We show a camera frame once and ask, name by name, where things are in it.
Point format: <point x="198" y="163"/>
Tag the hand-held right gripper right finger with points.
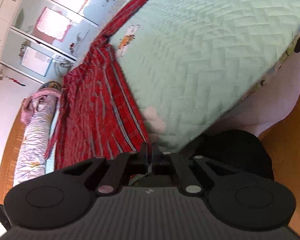
<point x="157" y="165"/>

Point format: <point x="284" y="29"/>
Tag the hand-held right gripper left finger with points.
<point x="143" y="158"/>

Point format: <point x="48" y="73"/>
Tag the red plaid shirt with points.
<point x="90" y="110"/>

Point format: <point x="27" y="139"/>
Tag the long floral bolster pillow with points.
<point x="32" y="150"/>

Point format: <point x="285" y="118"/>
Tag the blue yellow patterned cushion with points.
<point x="50" y="85"/>

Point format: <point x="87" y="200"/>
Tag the mint bee print bedspread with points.
<point x="202" y="55"/>

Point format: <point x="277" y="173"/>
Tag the pink knitted cloth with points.
<point x="40" y="100"/>

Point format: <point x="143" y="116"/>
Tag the pale lavender bed sheet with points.
<point x="265" y="100"/>

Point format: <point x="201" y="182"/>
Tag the wooden headboard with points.
<point x="10" y="155"/>

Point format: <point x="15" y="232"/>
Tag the white sliding door wardrobe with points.
<point x="95" y="12"/>

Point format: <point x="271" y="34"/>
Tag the pink bordered poster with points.
<point x="53" y="25"/>

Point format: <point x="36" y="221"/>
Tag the red tassel wall ornament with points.
<point x="15" y="80"/>

